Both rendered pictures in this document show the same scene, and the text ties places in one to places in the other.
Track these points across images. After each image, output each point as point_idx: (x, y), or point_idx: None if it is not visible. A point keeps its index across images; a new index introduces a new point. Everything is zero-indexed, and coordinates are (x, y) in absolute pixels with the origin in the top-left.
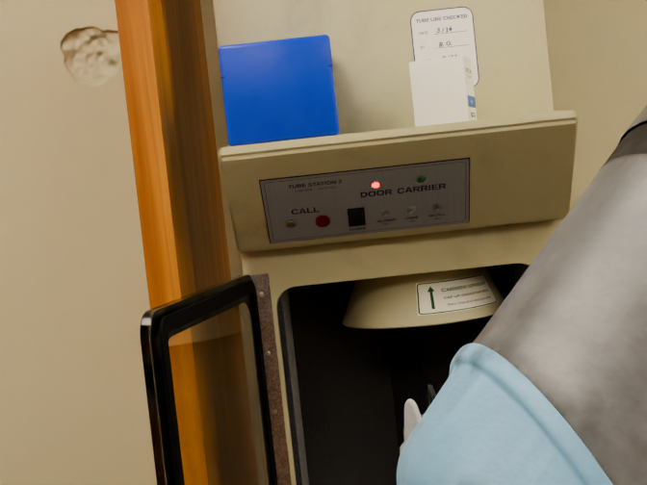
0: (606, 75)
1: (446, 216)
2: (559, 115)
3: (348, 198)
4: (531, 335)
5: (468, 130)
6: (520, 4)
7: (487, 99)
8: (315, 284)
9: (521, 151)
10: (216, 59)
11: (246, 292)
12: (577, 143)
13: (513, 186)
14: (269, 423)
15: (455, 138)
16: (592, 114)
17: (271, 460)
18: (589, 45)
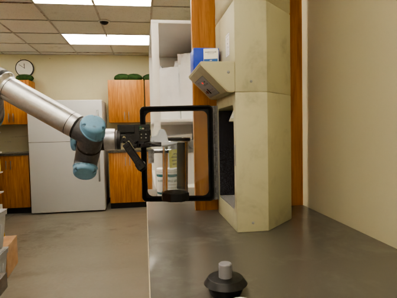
0: (384, 33)
1: (215, 91)
2: (199, 63)
3: (204, 86)
4: None
5: (196, 68)
6: (232, 28)
7: (230, 58)
8: (220, 108)
9: (204, 73)
10: (309, 45)
11: (202, 108)
12: (375, 64)
13: (213, 83)
14: (210, 140)
15: (196, 70)
16: (380, 51)
17: (209, 148)
18: (381, 20)
